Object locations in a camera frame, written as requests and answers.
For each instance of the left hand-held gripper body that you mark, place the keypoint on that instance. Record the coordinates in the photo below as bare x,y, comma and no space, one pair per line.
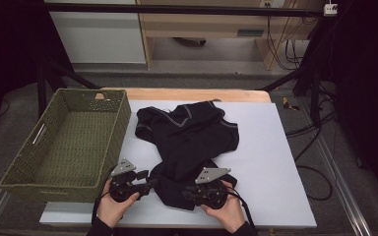
123,188

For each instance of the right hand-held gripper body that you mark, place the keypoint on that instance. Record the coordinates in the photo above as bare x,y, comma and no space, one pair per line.
213,195

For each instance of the dark navy knit vest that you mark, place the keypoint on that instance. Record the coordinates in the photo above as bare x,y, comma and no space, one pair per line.
187,137

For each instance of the green woven basket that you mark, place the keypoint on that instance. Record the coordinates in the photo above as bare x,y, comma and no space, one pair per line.
69,147

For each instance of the person's right hand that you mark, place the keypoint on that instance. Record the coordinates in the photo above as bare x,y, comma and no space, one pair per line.
229,214

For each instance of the person's left hand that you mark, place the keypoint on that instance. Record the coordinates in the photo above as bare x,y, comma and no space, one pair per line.
111,211

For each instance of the yellow and black tape piece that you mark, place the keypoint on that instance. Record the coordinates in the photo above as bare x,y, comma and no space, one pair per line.
288,104

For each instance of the black metal stand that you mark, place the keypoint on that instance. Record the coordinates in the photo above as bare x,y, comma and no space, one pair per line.
41,91
315,98

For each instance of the white cabinet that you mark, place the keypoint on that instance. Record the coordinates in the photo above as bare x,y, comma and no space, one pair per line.
95,39

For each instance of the light wooden desk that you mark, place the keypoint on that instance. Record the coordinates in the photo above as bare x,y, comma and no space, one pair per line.
193,26

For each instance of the black horizontal metal bar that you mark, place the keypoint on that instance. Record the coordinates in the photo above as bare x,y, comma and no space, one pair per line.
177,9

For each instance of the black curtain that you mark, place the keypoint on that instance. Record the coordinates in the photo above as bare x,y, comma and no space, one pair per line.
370,82
10,39

